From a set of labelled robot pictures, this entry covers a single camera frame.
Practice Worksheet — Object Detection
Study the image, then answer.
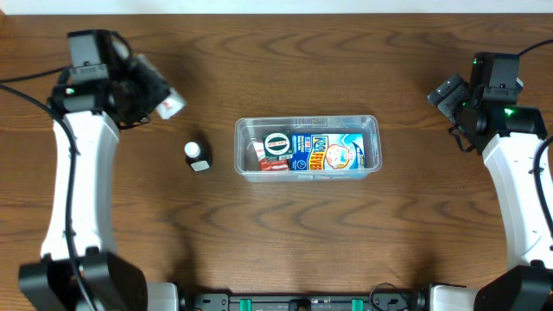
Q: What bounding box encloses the red Panadol box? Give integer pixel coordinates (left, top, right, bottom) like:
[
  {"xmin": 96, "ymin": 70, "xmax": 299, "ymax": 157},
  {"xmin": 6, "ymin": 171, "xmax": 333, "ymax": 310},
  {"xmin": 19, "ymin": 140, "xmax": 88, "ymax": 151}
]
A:
[{"xmin": 252, "ymin": 141, "xmax": 289, "ymax": 171}]

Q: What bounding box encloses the clear plastic container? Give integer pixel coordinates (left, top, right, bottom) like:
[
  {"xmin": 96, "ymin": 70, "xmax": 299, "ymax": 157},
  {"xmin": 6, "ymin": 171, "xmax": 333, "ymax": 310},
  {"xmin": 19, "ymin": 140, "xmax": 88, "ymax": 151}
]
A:
[{"xmin": 234, "ymin": 115, "xmax": 383, "ymax": 182}]

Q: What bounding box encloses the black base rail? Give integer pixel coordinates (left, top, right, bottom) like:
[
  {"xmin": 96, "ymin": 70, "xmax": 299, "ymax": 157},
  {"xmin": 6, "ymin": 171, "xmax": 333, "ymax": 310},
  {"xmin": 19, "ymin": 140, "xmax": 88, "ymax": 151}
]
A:
[{"xmin": 179, "ymin": 289, "xmax": 430, "ymax": 311}]

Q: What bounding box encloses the blue Kool Fever box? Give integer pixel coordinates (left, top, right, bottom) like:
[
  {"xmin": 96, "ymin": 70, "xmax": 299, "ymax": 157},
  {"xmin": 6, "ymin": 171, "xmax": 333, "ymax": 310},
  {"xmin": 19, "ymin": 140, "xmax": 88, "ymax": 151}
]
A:
[{"xmin": 289, "ymin": 133, "xmax": 366, "ymax": 171}]

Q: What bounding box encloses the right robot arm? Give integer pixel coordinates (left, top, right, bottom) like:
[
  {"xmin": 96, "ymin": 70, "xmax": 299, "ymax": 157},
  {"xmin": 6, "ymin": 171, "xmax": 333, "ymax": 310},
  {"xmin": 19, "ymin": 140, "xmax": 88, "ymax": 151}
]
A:
[{"xmin": 426, "ymin": 52, "xmax": 552, "ymax": 310}]

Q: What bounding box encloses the green round-logo box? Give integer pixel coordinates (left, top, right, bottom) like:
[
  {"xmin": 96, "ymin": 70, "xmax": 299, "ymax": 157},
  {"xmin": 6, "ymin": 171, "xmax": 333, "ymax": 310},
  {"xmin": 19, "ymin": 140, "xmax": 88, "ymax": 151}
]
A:
[{"xmin": 262, "ymin": 131, "xmax": 294, "ymax": 162}]

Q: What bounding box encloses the white Panadol box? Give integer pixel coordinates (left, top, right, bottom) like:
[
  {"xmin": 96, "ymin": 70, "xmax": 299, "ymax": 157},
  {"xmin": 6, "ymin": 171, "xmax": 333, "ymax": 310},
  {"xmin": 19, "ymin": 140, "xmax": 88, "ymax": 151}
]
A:
[{"xmin": 156, "ymin": 88, "xmax": 187, "ymax": 120}]

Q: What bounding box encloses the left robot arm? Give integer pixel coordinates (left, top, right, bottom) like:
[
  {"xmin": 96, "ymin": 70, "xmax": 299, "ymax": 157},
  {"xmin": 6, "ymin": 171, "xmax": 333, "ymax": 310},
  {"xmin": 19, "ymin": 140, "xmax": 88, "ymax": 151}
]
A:
[{"xmin": 18, "ymin": 29, "xmax": 186, "ymax": 310}]

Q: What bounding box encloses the dark bottle white cap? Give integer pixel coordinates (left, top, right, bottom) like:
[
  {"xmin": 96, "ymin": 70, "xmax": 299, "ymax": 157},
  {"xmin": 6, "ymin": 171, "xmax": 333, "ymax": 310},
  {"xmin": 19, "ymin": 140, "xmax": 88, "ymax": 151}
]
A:
[{"xmin": 184, "ymin": 141, "xmax": 213, "ymax": 172}]

